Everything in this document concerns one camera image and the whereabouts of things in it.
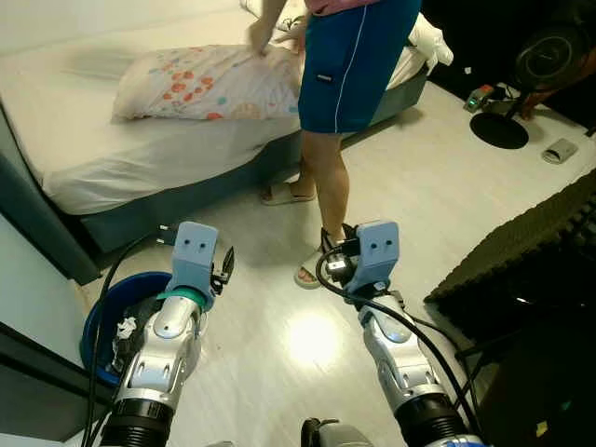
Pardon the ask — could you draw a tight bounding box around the black egg-crate foam mat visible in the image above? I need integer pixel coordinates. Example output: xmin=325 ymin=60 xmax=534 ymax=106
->
xmin=424 ymin=172 xmax=596 ymax=345

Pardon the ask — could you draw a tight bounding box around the grey-blue bed frame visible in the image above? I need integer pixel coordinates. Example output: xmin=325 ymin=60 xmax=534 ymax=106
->
xmin=0 ymin=67 xmax=429 ymax=285

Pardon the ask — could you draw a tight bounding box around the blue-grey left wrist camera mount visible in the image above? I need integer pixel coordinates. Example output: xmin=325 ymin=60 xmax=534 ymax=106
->
xmin=168 ymin=222 xmax=221 ymax=297

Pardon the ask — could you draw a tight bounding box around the person in black clothes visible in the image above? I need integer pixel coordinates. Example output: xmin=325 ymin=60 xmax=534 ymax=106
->
xmin=521 ymin=47 xmax=596 ymax=120

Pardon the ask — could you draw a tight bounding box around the dark grey furniture ledge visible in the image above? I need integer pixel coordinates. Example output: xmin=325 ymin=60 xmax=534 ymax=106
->
xmin=0 ymin=321 xmax=117 ymax=443

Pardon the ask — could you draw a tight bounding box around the pink orange patterned pillow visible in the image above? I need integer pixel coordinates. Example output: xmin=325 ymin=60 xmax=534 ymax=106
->
xmin=112 ymin=45 xmax=308 ymax=122

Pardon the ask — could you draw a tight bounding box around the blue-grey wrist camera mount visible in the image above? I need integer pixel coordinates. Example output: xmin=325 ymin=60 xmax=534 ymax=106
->
xmin=168 ymin=222 xmax=221 ymax=297
xmin=357 ymin=220 xmax=401 ymax=291

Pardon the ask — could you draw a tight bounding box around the bare person hand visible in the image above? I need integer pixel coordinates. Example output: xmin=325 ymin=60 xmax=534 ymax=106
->
xmin=249 ymin=20 xmax=276 ymax=55

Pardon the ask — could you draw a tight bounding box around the black standing fan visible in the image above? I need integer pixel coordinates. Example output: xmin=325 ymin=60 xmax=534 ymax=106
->
xmin=470 ymin=23 xmax=592 ymax=150

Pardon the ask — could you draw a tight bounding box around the grey power strip green light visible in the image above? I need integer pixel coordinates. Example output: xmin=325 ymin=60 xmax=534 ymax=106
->
xmin=464 ymin=84 xmax=499 ymax=113

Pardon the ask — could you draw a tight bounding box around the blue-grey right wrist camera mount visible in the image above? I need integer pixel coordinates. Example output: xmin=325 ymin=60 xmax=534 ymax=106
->
xmin=357 ymin=220 xmax=401 ymax=291

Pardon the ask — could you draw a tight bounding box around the crumpled dark cloth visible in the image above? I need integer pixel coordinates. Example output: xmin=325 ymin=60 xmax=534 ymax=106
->
xmin=110 ymin=315 xmax=142 ymax=375

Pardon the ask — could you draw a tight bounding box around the grey slipper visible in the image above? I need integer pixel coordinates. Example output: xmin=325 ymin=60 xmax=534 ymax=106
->
xmin=542 ymin=138 xmax=580 ymax=166

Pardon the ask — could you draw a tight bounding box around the black furniture top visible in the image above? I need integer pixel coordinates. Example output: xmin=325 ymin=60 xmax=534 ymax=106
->
xmin=456 ymin=251 xmax=596 ymax=447

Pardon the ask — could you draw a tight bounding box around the person in blue shorts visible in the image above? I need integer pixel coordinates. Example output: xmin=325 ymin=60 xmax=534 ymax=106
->
xmin=247 ymin=0 xmax=422 ymax=290

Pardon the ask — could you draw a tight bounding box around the blue plastic basin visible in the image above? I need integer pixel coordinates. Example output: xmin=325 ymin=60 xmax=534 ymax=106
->
xmin=81 ymin=270 xmax=178 ymax=387

